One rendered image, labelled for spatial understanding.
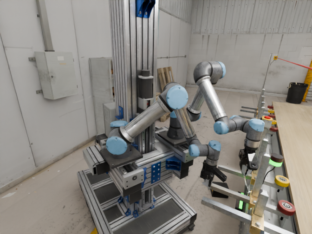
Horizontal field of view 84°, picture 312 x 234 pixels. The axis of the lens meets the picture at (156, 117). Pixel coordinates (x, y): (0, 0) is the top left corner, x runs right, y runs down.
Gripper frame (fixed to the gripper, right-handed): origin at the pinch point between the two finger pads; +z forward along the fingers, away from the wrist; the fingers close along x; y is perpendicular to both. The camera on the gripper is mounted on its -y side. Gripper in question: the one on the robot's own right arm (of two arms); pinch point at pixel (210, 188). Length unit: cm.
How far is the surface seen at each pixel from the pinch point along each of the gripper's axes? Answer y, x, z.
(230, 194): -13.3, 1.6, -3.1
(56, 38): 243, -61, -96
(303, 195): -52, -15, -9
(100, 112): 230, -116, 29
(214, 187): -2.8, 1.5, -3.0
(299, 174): -53, -38, -9
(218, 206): -8.5, 26.3, -13.8
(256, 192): -26.6, -2.1, -8.2
